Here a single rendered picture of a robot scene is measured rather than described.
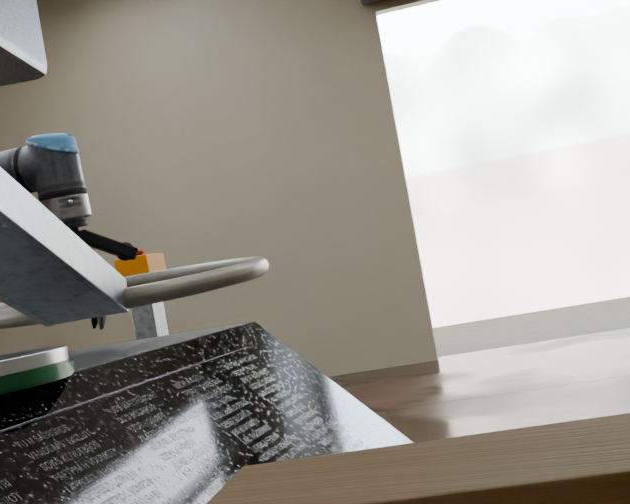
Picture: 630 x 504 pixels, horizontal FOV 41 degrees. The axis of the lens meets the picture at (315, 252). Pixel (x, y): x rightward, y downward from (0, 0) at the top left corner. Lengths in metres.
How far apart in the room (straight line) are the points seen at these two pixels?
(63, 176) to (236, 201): 6.11
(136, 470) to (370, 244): 6.72
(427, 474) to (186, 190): 7.52
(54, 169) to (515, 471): 1.36
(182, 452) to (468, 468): 0.50
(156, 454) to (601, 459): 0.53
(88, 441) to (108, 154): 7.44
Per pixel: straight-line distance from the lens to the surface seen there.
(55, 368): 0.79
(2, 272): 1.03
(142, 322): 2.78
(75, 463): 0.75
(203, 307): 7.81
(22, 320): 1.27
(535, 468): 0.36
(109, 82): 8.27
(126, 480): 0.77
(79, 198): 1.64
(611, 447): 0.38
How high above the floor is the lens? 0.92
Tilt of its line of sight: 1 degrees up
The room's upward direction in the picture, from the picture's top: 10 degrees counter-clockwise
